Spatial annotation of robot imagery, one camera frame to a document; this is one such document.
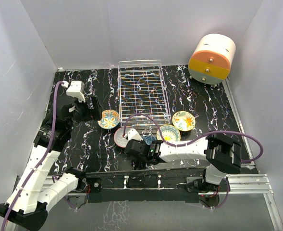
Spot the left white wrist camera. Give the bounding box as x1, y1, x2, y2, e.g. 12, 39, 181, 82
66, 80, 86, 103

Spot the blue patterned bowl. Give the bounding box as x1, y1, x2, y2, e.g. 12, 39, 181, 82
143, 134, 157, 145

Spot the yellow teal sun bowl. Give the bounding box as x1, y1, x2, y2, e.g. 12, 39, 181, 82
160, 125, 181, 141

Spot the black front mounting bar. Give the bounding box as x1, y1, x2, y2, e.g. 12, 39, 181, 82
85, 166, 231, 204

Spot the orange blue floral bowl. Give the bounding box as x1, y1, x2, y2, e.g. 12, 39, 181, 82
98, 110, 120, 129

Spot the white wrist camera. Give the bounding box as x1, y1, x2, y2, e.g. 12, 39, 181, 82
124, 128, 143, 141
66, 80, 86, 103

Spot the white orange flower bowl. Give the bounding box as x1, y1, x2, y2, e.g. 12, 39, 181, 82
172, 111, 196, 131

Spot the round pastel drawer cabinet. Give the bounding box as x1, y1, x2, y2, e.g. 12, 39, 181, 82
188, 34, 236, 85

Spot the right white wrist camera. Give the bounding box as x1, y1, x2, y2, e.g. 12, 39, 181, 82
124, 128, 143, 141

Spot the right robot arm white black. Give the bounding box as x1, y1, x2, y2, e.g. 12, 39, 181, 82
124, 131, 242, 191

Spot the white wire dish rack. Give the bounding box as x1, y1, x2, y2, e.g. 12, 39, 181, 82
118, 60, 171, 126

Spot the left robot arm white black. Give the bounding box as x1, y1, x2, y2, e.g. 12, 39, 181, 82
0, 95, 102, 231

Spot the grey red-rimmed patterned bowl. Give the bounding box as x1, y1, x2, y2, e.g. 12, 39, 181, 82
113, 127, 129, 148

